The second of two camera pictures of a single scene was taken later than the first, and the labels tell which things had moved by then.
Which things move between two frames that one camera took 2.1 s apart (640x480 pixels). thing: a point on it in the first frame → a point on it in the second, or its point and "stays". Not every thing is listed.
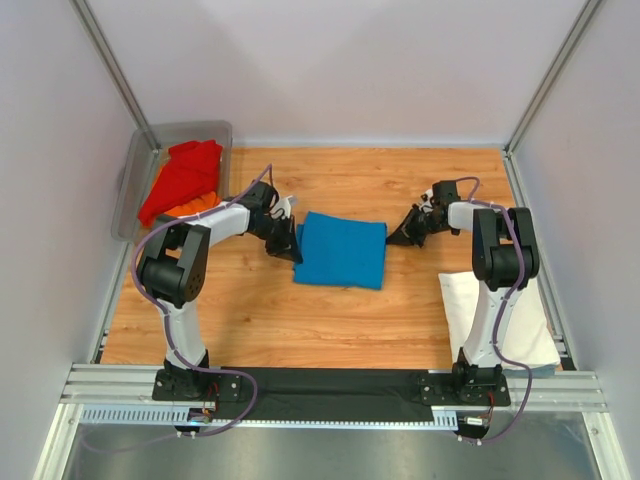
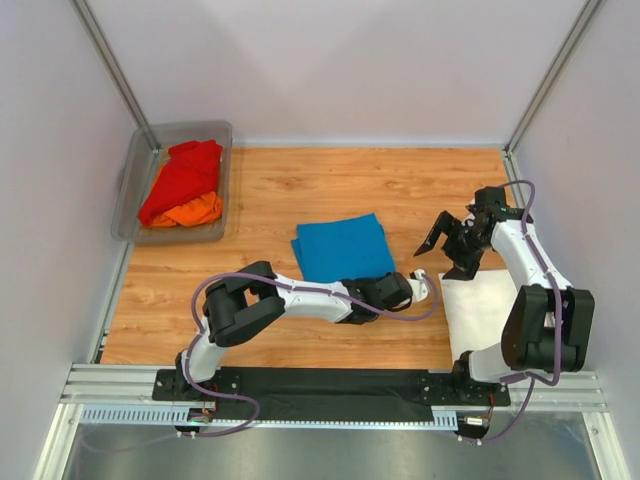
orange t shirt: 201,203 stays
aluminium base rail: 113,384 stays
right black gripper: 405,234 → 448,226
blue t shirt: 341,252 stays
